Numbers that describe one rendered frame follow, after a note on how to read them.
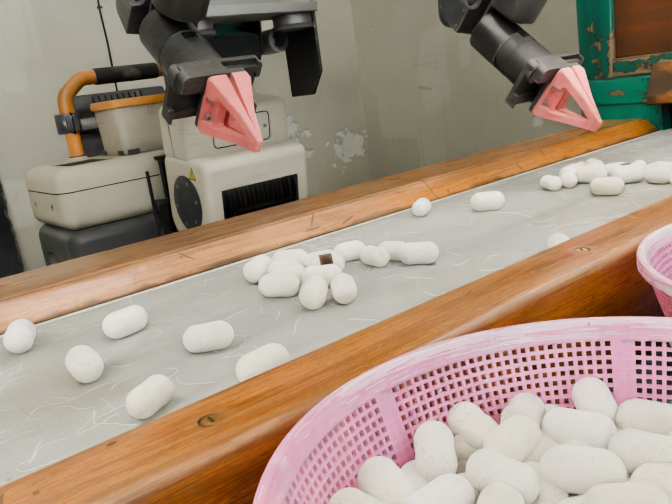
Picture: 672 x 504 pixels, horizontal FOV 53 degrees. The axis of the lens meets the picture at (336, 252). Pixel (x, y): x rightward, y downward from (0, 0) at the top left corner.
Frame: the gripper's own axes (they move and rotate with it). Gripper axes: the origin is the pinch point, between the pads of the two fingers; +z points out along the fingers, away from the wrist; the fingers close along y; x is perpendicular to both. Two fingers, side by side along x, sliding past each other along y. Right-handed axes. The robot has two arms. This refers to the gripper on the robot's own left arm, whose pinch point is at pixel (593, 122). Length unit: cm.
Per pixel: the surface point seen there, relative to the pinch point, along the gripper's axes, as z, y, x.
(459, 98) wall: -105, 140, 99
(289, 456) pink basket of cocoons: 22, -63, -13
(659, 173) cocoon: 9.6, 0.7, -0.3
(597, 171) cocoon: 4.1, -0.2, 4.2
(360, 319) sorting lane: 12.2, -46.7, -0.9
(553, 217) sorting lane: 8.6, -16.3, 2.3
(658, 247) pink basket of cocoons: 20.3, -29.4, -10.8
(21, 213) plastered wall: -141, -20, 150
